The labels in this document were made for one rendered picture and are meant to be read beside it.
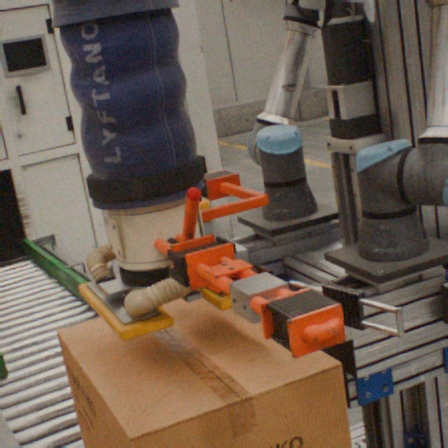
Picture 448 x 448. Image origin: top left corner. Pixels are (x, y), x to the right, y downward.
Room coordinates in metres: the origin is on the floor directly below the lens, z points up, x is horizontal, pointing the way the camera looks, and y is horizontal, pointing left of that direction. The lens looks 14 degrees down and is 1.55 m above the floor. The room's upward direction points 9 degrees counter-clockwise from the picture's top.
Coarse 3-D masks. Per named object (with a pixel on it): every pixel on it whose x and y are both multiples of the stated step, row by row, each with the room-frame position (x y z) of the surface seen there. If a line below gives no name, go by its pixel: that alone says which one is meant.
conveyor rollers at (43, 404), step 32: (0, 288) 3.42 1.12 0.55; (32, 288) 3.37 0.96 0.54; (64, 288) 3.28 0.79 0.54; (0, 320) 2.97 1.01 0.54; (32, 320) 2.93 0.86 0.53; (64, 320) 2.83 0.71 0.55; (32, 352) 2.57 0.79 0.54; (0, 384) 2.34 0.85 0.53; (32, 384) 2.30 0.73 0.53; (64, 384) 2.26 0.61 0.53; (32, 416) 2.04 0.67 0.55; (64, 416) 2.00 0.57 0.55
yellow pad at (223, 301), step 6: (204, 294) 1.38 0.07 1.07; (210, 294) 1.36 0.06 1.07; (216, 294) 1.36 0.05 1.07; (222, 294) 1.34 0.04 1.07; (228, 294) 1.35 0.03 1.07; (210, 300) 1.36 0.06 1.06; (216, 300) 1.33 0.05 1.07; (222, 300) 1.32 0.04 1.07; (228, 300) 1.32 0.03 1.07; (216, 306) 1.33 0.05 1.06; (222, 306) 1.31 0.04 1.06; (228, 306) 1.32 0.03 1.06
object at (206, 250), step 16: (192, 240) 1.25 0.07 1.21; (208, 240) 1.26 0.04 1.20; (224, 240) 1.23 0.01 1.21; (176, 256) 1.19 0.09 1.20; (192, 256) 1.17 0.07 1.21; (208, 256) 1.18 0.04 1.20; (224, 256) 1.19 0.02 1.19; (176, 272) 1.21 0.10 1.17; (192, 272) 1.17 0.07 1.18; (192, 288) 1.17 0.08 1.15
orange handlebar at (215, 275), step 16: (224, 192) 1.77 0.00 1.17; (240, 192) 1.68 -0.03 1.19; (256, 192) 1.63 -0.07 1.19; (208, 208) 1.54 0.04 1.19; (224, 208) 1.54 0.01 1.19; (240, 208) 1.56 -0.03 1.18; (160, 240) 1.36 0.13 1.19; (208, 272) 1.11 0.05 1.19; (224, 272) 1.10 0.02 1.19; (240, 272) 1.11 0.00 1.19; (256, 272) 1.09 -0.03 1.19; (224, 288) 1.06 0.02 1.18; (256, 304) 0.96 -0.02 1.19; (272, 320) 0.92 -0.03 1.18; (336, 320) 0.86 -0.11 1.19; (304, 336) 0.84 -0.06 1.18; (320, 336) 0.84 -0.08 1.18; (336, 336) 0.85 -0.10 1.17
